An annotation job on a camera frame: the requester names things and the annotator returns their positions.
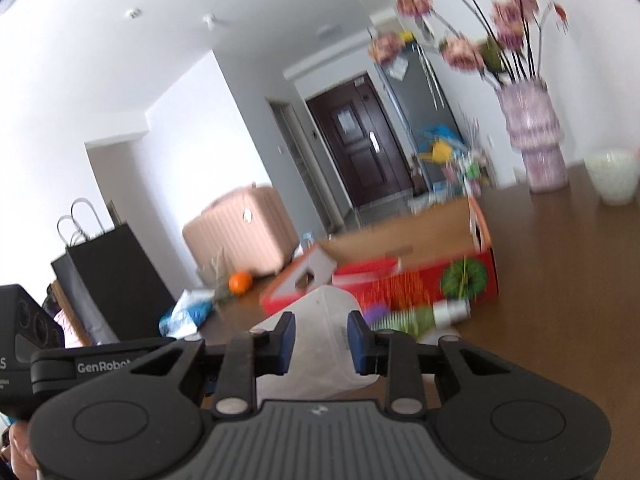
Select grey paper bag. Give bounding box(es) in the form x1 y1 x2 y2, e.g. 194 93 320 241
50 215 121 347

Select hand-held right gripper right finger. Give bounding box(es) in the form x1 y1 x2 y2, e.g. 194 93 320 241
347 311 520 417

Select yellow plastic object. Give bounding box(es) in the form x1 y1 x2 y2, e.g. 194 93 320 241
417 140 455 164

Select dark brown door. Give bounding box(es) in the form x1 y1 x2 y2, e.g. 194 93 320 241
306 74 416 209

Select green plastic bottle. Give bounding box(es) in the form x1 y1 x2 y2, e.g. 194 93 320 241
385 299 472 337

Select purple ridged lid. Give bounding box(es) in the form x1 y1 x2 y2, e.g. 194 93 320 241
361 304 390 327

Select pale purple vase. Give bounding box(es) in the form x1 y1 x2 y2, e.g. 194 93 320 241
496 77 570 193

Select black paper bag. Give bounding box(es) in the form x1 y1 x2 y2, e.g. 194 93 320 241
65 199 177 346

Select blue plastic object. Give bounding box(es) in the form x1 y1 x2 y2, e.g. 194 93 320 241
417 122 464 144

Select red cardboard box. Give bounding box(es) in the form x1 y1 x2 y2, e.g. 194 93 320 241
259 194 500 331

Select blue plastic bag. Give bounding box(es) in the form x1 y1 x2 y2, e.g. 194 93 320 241
159 289 216 338

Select pink suitcase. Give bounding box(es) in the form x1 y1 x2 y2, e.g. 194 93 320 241
182 185 300 277

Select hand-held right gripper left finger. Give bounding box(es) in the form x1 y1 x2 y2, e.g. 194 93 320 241
131 311 297 418

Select cluttered storage rack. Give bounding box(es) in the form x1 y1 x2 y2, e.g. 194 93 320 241
442 152 493 199

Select white textured bowl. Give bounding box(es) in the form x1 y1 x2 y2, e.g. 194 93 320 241
584 149 640 206

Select person's left hand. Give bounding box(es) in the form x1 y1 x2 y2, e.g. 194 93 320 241
0 419 39 480

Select grey refrigerator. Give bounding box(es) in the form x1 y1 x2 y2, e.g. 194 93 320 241
372 42 466 196

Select translucent white plastic container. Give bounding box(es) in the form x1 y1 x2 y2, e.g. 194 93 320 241
249 285 382 402

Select pink artificial flowers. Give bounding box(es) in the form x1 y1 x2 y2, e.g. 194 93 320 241
367 0 571 86

